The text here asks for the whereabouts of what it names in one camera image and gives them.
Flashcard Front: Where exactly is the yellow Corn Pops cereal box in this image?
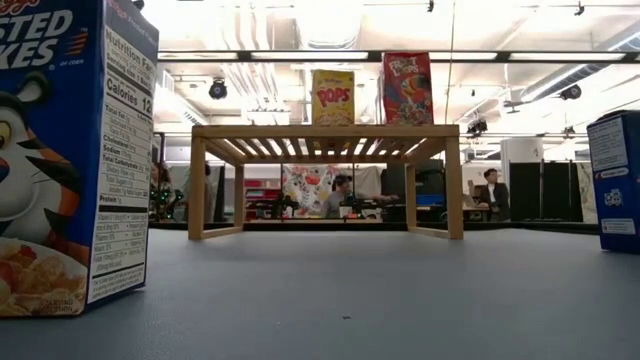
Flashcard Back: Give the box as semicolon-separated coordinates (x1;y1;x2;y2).
311;69;356;126

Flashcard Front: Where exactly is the red Froot Loops cereal box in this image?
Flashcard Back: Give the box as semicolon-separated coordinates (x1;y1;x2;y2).
381;51;435;126

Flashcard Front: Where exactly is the blue Frosted Flakes cereal box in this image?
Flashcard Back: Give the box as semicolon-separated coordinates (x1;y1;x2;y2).
586;109;640;255
0;0;160;319

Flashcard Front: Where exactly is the wooden slatted shelf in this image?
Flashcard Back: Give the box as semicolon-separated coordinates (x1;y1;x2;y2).
188;124;465;241

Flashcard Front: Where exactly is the colourful patterned cloth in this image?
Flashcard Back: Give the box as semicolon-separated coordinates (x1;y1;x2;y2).
281;164;337;219

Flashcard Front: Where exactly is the person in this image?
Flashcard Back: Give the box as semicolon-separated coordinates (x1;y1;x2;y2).
474;168;511;223
319;173;401;220
148;162;174;224

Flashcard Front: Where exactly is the grey fabric screen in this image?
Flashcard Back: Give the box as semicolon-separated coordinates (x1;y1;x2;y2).
169;166;226;224
349;166;384;196

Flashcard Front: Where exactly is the red storage shelving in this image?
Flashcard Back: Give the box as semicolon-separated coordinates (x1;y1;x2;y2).
244;178;282;221

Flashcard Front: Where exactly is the black room partition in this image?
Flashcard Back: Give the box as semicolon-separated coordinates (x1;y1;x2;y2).
509;160;585;224

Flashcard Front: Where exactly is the beige patterned curtain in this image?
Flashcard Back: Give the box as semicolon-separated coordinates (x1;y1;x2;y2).
577;162;599;225

